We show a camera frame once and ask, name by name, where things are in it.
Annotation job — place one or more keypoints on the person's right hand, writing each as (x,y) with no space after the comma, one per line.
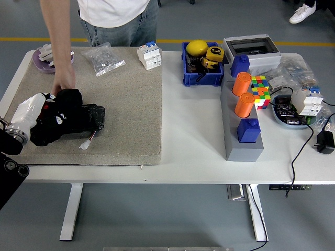
(64,79)

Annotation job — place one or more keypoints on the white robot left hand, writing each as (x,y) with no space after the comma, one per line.
(28,111)

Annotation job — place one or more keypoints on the black rag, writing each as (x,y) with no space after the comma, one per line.
(70,99)

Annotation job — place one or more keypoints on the black glossy panel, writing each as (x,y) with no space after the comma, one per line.
(91,117)

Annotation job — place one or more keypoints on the person's right forearm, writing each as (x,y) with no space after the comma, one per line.
(58,47)

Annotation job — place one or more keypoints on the grey box under desk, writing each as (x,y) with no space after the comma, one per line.
(235,192)

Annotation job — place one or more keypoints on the black desk control panel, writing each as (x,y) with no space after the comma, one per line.
(288,187)

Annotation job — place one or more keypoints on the purple tray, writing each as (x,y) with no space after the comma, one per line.
(42,68)

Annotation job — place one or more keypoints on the clear bag of screws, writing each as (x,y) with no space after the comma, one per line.
(103,60)

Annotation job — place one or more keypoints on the grey-brown mat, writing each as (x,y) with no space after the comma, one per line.
(117,104)

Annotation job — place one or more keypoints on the person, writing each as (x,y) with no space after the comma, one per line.
(117,13)

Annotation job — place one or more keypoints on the white table leg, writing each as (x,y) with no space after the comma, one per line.
(70,214)
(257,222)

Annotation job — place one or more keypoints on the dark small tool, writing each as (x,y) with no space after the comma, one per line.
(193,65)

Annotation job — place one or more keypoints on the yellow dome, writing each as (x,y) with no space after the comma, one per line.
(196,47)

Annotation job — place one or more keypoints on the blue plastic bin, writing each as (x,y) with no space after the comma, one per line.
(201,79)

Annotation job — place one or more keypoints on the yellow tape measure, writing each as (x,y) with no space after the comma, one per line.
(214,53)

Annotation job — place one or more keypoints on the blue square block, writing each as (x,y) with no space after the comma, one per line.
(247,132)
(239,66)

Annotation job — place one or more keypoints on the orange cylinder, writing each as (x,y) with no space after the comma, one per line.
(243,105)
(240,83)

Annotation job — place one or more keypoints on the grey block holder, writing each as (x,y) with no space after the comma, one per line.
(242,153)

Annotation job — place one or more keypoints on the colourful puzzle cube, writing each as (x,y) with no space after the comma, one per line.
(260,91)

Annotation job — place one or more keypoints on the dark electronic parts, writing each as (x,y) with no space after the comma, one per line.
(284,112)

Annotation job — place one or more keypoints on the light blue dish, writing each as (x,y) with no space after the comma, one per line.
(285,124)

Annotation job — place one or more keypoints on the large clear bag of parts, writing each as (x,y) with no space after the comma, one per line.
(293,68)

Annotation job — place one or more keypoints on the white shoe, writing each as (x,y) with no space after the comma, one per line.
(301,13)

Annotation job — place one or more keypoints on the small clear plastic bag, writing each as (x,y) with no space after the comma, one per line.
(324,119)

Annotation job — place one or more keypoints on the black power adapter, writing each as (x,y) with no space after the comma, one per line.
(325,142)

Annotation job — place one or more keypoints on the white circuit breaker blue switch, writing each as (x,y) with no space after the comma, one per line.
(305,102)
(147,56)

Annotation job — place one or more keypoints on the grey electrical enclosure box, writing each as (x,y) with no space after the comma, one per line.
(261,61)

